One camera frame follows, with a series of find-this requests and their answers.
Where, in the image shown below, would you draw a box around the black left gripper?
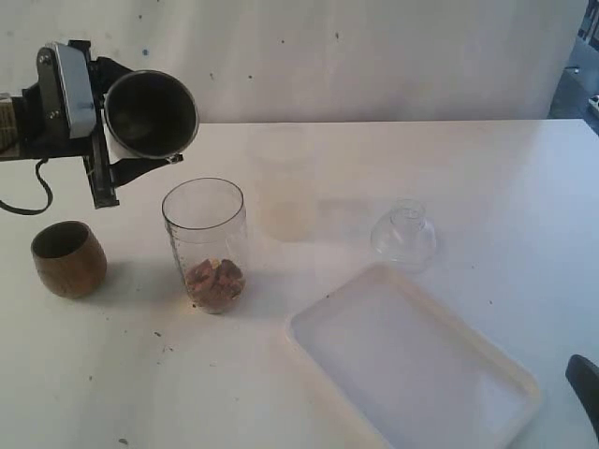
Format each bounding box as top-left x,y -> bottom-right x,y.
18,40 -> 183,209

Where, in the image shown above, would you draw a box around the stainless steel cup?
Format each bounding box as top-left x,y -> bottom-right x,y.
104,70 -> 199,160

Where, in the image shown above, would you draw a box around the brown wooden cup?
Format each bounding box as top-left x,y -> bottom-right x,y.
30,221 -> 108,299

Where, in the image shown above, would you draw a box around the gold coins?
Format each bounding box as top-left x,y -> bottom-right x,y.
184,259 -> 246,314

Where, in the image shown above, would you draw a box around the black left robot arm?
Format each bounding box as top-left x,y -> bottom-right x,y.
1,40 -> 199,209

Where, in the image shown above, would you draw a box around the clear glass with amber liquid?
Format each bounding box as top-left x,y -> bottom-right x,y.
161,177 -> 248,299

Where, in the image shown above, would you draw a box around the clear dome strainer lid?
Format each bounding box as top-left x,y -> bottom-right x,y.
370,198 -> 437,272

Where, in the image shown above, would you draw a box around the frosted plastic cup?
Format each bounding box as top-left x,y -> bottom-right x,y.
248,123 -> 316,242

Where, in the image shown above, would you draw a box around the white plastic tray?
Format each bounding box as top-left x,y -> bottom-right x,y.
285,263 -> 542,448

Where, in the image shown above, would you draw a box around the dark right gripper tip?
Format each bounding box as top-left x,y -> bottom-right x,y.
565,355 -> 599,427

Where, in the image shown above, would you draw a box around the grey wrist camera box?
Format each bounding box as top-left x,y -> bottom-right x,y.
37,41 -> 97,140

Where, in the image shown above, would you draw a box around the black cable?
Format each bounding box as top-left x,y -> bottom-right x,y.
0,158 -> 53,216

